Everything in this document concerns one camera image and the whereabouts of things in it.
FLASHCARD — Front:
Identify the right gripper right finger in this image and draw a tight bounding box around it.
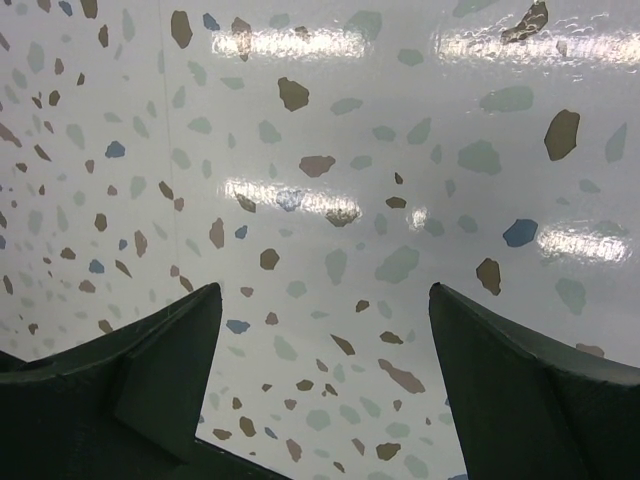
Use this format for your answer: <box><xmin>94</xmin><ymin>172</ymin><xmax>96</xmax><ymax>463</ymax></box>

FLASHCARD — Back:
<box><xmin>429</xmin><ymin>283</ymin><xmax>639</xmax><ymax>479</ymax></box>

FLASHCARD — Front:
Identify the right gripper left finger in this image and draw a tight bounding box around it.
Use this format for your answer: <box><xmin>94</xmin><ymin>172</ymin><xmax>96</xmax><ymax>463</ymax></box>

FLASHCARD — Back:
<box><xmin>1</xmin><ymin>283</ymin><xmax>274</xmax><ymax>479</ymax></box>

